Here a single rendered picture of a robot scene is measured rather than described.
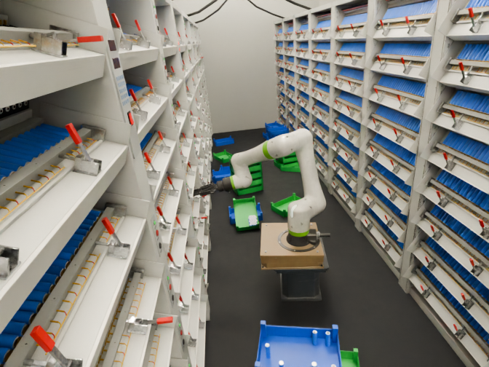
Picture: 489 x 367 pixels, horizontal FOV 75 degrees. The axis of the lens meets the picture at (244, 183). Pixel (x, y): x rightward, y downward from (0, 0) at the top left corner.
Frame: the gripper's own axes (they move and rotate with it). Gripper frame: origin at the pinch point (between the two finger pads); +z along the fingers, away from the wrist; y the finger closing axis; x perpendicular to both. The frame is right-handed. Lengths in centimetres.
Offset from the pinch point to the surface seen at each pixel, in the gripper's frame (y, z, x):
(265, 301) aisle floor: -43, -29, -66
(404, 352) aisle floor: -89, -92, -76
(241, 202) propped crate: 68, -26, -52
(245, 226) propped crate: 45, -24, -63
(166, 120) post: -52, -9, 60
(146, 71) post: -52, -8, 82
